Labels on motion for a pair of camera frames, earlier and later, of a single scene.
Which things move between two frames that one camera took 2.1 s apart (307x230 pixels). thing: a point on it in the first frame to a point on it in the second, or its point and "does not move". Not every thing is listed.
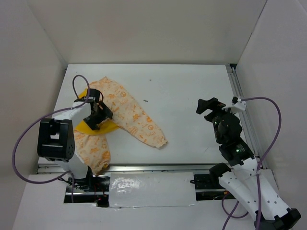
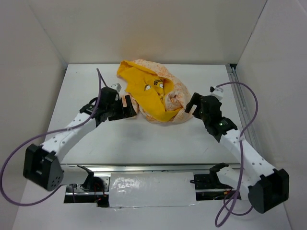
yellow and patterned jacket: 93,145 to 158,95
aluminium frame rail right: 245,114 does not move
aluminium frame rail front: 134,168 does not move
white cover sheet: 129,189 does not move
